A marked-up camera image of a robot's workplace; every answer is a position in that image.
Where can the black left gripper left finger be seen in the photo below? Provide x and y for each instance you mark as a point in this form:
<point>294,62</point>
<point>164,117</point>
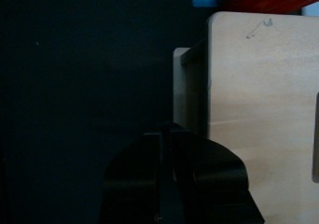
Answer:
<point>132,178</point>

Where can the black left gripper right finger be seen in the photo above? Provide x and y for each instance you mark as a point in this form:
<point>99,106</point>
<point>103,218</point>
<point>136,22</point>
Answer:
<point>211,178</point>

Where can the wooden drawer cabinet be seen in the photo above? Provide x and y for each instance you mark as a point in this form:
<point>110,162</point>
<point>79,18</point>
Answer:
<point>266,109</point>

